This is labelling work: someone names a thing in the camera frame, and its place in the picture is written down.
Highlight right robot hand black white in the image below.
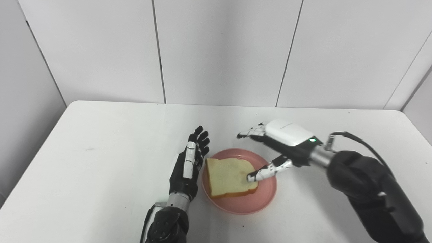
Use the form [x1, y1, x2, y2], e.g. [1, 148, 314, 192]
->
[236, 118, 323, 183]

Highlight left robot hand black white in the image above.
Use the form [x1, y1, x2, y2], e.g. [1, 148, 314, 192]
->
[169, 126, 210, 201]

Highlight slice of bread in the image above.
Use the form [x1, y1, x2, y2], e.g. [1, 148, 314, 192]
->
[205, 158, 259, 199]

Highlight pink plate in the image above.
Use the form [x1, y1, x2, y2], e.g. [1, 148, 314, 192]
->
[201, 148, 278, 215]

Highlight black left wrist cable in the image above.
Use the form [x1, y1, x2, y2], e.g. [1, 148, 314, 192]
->
[140, 202, 168, 243]

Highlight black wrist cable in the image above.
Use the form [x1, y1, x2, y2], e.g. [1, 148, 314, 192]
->
[324, 132, 395, 179]
[140, 202, 168, 243]

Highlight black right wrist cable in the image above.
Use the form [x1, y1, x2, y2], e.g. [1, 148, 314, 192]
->
[324, 132, 395, 179]

